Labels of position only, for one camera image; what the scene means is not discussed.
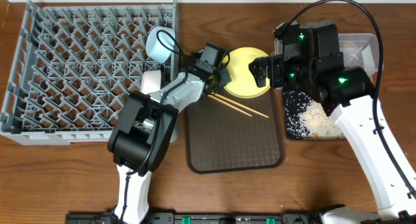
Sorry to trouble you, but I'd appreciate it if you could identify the brown serving tray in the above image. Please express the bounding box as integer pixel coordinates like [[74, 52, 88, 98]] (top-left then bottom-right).
[[185, 87, 285, 174]]

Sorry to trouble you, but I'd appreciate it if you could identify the rice food waste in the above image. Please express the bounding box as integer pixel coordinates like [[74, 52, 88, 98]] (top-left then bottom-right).
[[285, 90, 346, 140]]

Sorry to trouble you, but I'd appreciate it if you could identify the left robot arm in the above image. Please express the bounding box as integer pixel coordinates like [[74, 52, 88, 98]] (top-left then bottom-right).
[[107, 44, 231, 223]]

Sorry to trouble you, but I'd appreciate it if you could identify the grey dishwasher rack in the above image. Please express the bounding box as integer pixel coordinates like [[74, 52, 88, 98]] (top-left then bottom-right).
[[1, 2, 180, 145]]

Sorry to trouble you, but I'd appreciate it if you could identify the light blue bowl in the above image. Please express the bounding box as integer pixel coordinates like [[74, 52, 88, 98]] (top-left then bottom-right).
[[146, 26, 176, 63]]

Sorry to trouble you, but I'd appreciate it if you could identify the black waste tray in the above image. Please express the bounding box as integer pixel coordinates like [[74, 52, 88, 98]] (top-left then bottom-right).
[[281, 82, 347, 141]]

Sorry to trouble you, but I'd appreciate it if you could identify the clear plastic bin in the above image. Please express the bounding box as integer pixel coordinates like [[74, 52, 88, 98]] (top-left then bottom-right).
[[270, 33, 380, 79]]

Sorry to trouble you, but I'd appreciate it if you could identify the pink bowl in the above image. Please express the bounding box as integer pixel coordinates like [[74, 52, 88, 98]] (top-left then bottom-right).
[[140, 70, 162, 94]]

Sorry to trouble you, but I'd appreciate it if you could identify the wooden chopstick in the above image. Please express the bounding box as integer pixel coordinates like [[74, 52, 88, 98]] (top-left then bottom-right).
[[208, 95, 252, 117], [212, 93, 269, 118]]

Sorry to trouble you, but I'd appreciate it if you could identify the small white cup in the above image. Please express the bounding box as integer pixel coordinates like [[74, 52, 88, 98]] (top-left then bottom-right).
[[142, 118, 155, 131]]

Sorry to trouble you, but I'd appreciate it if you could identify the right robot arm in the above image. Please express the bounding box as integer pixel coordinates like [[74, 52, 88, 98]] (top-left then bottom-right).
[[248, 21, 415, 223]]

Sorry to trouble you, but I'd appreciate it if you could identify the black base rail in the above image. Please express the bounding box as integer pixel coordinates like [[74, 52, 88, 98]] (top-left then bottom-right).
[[64, 204, 368, 224]]

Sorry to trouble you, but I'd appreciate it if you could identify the yellow plate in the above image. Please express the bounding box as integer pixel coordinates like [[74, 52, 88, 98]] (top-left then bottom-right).
[[224, 47, 270, 99]]

